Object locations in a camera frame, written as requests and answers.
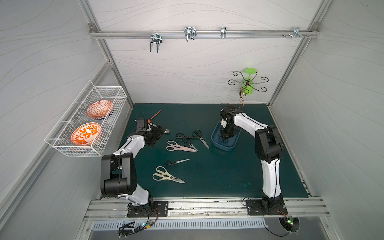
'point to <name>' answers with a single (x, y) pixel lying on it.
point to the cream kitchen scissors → (163, 174)
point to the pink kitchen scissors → (173, 145)
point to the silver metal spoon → (167, 131)
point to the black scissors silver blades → (197, 134)
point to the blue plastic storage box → (228, 146)
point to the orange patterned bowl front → (86, 133)
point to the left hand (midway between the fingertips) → (163, 133)
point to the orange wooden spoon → (149, 121)
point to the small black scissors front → (169, 164)
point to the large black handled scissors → (181, 137)
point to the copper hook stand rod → (248, 84)
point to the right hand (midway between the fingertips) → (227, 135)
